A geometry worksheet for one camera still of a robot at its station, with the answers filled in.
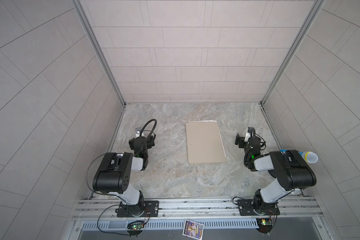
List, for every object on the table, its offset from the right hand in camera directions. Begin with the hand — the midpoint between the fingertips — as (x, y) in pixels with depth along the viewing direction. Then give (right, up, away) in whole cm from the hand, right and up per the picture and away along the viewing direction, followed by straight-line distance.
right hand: (244, 133), depth 94 cm
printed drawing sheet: (-23, +7, +12) cm, 27 cm away
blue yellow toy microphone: (+15, -6, -32) cm, 36 cm away
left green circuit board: (-59, -37, -29) cm, 75 cm away
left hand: (-63, 0, 0) cm, 63 cm away
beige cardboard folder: (-26, -6, -1) cm, 26 cm away
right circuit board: (-1, -40, -26) cm, 47 cm away
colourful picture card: (-34, -39, -29) cm, 59 cm away
